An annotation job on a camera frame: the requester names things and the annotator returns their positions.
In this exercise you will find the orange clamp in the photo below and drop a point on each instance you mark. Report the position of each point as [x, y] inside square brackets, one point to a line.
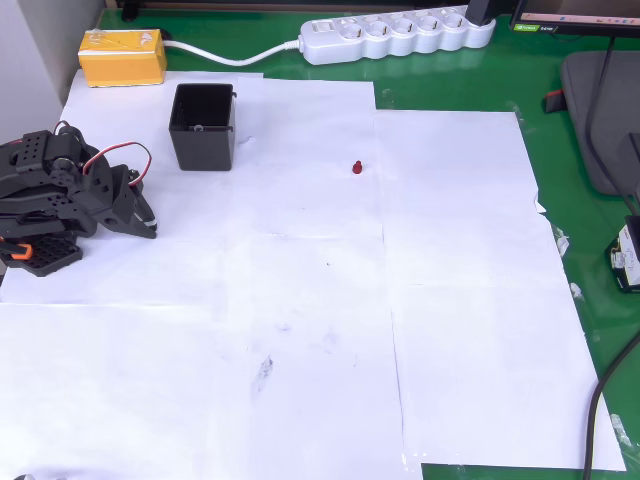
[19, 251]

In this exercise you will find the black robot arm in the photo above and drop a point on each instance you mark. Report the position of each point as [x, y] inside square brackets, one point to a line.
[35, 165]

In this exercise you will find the black power adapter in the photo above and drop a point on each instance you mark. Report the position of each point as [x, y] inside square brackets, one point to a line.
[480, 11]

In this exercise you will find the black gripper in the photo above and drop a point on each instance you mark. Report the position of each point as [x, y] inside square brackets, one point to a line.
[121, 204]

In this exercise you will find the black computer monitor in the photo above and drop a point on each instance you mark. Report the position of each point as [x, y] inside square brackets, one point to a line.
[575, 10]

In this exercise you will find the black open box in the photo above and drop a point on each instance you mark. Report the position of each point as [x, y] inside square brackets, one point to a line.
[205, 147]

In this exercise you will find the yellow cardboard box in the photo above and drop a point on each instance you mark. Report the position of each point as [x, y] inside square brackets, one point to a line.
[122, 60]

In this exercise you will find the white power strip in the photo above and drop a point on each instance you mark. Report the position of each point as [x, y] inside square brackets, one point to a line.
[400, 35]

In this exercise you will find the small black white carton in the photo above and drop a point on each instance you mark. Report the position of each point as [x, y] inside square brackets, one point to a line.
[627, 260]

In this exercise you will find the green desk mat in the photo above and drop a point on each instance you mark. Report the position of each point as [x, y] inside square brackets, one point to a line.
[450, 85]

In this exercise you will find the small red object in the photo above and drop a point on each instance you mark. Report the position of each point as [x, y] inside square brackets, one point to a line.
[357, 169]

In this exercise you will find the grey laptop sleeve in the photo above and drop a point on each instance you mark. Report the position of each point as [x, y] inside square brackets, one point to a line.
[615, 100]

